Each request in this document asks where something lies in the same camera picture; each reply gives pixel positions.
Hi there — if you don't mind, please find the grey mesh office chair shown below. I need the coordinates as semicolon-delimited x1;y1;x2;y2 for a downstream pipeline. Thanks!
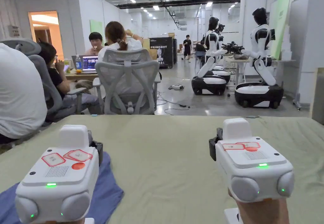
0;39;42;57
92;48;162;115
27;54;88;119

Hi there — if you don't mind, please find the dark blue garment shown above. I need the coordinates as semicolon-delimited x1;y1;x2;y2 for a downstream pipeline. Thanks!
0;152;124;224

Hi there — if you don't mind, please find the table with robot parts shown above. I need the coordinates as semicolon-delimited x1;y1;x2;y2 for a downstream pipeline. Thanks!
222;41;296;97

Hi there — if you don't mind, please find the wooden table with laptops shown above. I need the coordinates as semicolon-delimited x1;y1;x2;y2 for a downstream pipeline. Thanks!
62;54;102;82

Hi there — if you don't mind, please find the person's right hand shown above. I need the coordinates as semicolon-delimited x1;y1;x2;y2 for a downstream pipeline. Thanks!
227;187;290;224

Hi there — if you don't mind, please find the black floor cable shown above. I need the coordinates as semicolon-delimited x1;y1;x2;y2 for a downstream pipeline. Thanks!
156;91;191;111

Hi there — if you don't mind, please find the white and black humanoid robot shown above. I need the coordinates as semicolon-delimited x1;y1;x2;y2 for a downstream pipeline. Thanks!
191;16;227;95
234;7;284;108
211;24;231;84

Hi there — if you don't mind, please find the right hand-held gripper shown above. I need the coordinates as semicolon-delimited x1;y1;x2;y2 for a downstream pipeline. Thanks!
209;118;295;224

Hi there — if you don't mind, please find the bed with pale green sheet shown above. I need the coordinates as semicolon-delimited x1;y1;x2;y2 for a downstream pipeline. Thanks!
0;114;324;224

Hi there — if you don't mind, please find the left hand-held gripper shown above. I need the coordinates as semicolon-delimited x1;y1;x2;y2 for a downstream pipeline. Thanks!
15;125;104;224

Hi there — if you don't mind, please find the black display cabinet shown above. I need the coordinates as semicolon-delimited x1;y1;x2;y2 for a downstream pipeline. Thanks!
149;37;178;69

